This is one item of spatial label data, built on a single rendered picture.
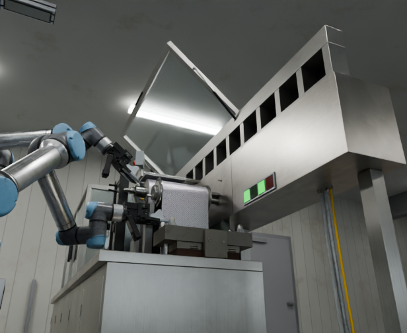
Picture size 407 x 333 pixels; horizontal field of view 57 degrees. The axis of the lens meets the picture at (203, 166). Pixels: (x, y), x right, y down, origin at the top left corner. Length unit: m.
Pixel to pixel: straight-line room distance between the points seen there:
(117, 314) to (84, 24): 2.80
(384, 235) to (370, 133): 0.33
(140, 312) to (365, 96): 1.07
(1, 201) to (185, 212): 0.89
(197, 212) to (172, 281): 0.48
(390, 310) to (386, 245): 0.19
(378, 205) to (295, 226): 5.91
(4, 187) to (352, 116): 1.07
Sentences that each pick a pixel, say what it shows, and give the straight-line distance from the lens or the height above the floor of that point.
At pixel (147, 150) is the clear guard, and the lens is 2.80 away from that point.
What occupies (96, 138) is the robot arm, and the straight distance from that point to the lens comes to 1.84.
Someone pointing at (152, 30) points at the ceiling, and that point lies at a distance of 3.63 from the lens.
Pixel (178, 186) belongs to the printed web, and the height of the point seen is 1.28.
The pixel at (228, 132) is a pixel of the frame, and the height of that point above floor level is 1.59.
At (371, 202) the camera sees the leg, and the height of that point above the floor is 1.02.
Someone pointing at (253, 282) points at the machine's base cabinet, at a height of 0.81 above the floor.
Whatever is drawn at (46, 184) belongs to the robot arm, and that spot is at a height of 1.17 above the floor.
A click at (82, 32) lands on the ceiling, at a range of 3.78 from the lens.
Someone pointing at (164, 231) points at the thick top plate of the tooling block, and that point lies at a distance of 1.53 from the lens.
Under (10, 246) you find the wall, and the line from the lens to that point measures 5.41.
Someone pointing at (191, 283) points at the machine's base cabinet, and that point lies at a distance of 1.47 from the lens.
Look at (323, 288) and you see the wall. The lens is 7.38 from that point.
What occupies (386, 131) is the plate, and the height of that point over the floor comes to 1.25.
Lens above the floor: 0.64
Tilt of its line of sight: 23 degrees up
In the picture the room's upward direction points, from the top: straight up
